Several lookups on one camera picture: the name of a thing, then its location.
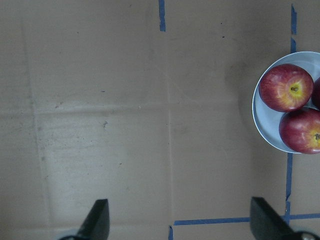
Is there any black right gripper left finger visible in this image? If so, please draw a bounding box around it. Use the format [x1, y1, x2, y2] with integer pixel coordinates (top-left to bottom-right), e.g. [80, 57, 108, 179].
[59, 199, 110, 240]

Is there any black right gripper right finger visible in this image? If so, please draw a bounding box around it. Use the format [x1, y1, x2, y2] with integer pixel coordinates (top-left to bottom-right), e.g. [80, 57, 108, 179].
[250, 197, 320, 240]

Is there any red apple on plate front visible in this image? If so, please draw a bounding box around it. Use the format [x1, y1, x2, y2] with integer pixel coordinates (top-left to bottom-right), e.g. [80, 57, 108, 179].
[279, 107, 320, 154]

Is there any red apple on plate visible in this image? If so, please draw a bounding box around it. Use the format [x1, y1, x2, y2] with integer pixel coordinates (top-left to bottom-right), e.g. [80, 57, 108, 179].
[311, 77, 320, 110]
[258, 63, 314, 113]
[279, 107, 320, 154]

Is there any light blue plate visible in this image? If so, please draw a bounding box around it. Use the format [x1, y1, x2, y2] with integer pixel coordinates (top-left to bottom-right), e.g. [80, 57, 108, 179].
[251, 51, 320, 154]

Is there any red apple on plate left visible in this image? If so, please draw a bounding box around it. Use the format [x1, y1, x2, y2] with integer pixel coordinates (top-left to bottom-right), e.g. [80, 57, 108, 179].
[258, 63, 314, 113]

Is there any red apple on plate right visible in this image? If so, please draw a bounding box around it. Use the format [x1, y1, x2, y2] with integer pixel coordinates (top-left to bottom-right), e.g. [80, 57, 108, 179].
[311, 77, 320, 110]

